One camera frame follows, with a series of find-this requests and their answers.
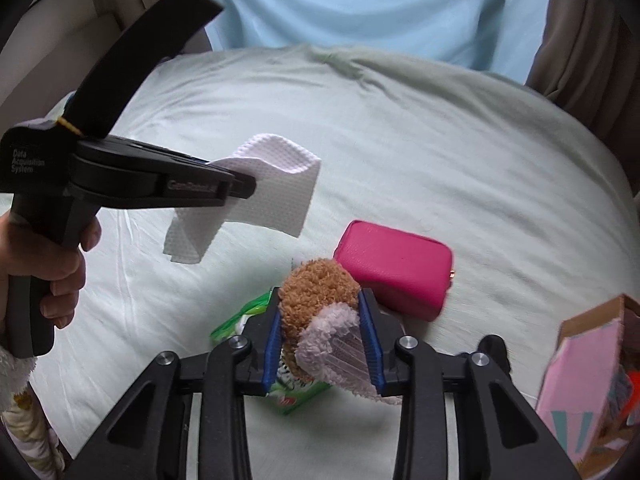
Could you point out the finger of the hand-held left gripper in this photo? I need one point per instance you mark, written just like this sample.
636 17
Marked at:
180 157
210 187

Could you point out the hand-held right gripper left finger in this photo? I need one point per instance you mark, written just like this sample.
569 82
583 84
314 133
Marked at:
272 352

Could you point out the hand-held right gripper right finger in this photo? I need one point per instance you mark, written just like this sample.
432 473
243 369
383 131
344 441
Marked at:
371 347

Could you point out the white paper towel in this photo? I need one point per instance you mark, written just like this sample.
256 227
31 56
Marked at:
280 195

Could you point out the brown and pink plush toy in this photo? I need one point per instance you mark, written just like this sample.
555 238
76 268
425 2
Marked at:
312 290

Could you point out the person's left hand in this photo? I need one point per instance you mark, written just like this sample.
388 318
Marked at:
30 262

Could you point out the green plastic packet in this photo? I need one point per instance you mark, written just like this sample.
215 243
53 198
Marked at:
295 400

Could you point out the pink leather pouch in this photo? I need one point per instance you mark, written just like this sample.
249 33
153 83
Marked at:
400 270

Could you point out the pale green bed sheet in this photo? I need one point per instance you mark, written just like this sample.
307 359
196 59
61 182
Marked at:
425 150

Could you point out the pink cardboard box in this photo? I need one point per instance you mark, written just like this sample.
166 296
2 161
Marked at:
575 385

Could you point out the light blue curtain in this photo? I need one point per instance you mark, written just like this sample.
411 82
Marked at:
375 5

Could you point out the patterned cream cloth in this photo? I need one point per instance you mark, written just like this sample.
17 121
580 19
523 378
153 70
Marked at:
27 435

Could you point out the brown curtain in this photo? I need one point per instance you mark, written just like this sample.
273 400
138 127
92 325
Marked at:
590 50

